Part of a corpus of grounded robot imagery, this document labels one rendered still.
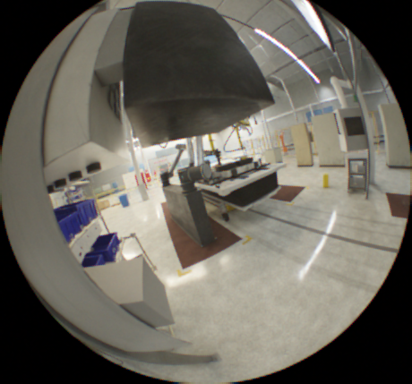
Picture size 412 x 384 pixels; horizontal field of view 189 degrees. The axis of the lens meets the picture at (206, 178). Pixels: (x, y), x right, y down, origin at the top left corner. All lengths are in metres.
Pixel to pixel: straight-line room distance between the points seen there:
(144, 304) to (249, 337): 1.18
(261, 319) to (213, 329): 0.41
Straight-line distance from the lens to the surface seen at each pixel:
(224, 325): 1.34
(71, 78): 0.15
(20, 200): 0.17
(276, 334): 1.31
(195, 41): 0.17
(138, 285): 0.17
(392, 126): 6.05
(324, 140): 5.80
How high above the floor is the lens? 1.29
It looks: 8 degrees down
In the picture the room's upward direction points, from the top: 15 degrees counter-clockwise
